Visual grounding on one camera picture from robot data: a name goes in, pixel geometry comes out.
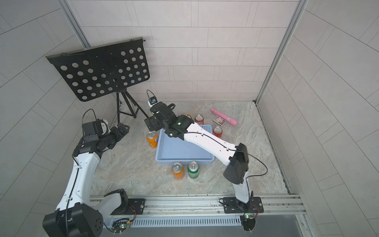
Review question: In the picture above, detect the orange can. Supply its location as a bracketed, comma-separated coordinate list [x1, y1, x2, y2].
[172, 163, 185, 180]
[146, 131, 159, 148]

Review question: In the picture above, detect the red cola can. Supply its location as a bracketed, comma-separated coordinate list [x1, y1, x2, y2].
[194, 115, 204, 125]

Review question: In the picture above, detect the green soda can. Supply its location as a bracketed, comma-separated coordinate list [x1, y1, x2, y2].
[188, 161, 199, 179]

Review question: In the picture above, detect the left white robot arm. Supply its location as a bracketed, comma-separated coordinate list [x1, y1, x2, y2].
[42, 119, 130, 237]

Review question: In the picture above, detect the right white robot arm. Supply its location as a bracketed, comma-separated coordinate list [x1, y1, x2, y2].
[145, 99, 251, 203]

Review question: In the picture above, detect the light blue plastic basket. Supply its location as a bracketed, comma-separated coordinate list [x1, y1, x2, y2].
[156, 129, 215, 165]

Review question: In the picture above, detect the small purple card box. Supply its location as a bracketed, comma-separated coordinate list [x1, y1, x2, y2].
[212, 115, 227, 126]

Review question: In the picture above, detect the black perforated music stand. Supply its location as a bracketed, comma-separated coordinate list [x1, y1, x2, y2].
[47, 37, 150, 118]

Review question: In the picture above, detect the pink cylindrical tube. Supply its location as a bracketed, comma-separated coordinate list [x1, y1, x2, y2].
[210, 108, 238, 126]

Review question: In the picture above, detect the left circuit board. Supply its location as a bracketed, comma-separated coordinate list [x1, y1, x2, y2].
[112, 218, 132, 235]

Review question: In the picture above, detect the circuit board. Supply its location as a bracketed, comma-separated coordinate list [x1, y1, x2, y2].
[240, 214, 256, 232]
[112, 218, 132, 235]

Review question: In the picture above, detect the right circuit board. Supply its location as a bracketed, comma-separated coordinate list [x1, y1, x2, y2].
[240, 214, 256, 232]

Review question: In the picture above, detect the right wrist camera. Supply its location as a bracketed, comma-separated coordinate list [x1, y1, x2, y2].
[148, 96, 158, 108]

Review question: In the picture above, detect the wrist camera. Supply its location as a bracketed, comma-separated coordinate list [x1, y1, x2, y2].
[82, 119, 110, 143]
[148, 96, 158, 108]

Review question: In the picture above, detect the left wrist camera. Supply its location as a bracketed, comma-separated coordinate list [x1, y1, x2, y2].
[82, 119, 110, 143]

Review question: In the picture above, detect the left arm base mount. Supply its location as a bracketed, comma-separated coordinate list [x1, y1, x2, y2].
[104, 189, 146, 215]

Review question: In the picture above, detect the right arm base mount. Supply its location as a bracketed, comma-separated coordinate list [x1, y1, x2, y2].
[219, 195, 264, 214]

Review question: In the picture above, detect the aluminium mounting rail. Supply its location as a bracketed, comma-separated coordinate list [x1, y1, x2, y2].
[88, 194, 309, 220]

